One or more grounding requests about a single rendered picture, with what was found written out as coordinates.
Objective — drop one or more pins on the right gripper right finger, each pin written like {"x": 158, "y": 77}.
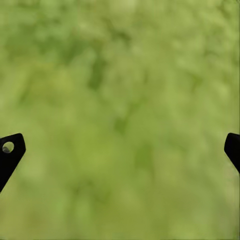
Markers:
{"x": 232, "y": 149}

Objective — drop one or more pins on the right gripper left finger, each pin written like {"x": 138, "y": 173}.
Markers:
{"x": 12, "y": 149}

